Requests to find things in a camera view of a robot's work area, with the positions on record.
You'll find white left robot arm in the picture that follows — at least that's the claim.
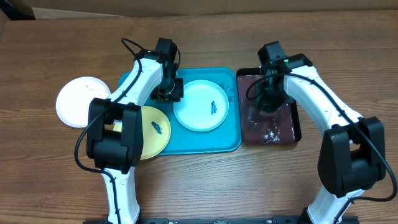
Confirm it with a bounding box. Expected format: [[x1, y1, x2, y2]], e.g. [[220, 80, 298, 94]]
[[74, 38, 183, 223]]

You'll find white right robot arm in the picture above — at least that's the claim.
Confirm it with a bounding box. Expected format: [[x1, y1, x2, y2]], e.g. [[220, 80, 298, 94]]
[[246, 41, 397, 223]]

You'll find cardboard backdrop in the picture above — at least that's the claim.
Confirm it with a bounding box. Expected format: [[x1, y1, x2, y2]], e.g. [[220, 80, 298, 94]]
[[24, 0, 397, 18]]

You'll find white pink plate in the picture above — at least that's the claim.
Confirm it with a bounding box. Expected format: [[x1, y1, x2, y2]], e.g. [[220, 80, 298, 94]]
[[55, 77, 111, 128]]

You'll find light blue plate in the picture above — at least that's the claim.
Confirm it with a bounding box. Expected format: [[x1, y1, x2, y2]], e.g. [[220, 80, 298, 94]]
[[174, 80, 229, 132]]

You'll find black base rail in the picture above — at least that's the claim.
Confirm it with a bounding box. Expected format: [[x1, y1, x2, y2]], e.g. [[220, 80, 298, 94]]
[[83, 215, 360, 224]]

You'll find black water tray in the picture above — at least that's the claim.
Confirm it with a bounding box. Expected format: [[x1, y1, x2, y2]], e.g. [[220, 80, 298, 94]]
[[236, 68, 302, 146]]

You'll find yellow plate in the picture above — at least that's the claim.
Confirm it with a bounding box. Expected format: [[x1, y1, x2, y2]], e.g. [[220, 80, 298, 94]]
[[112, 105, 172, 161]]

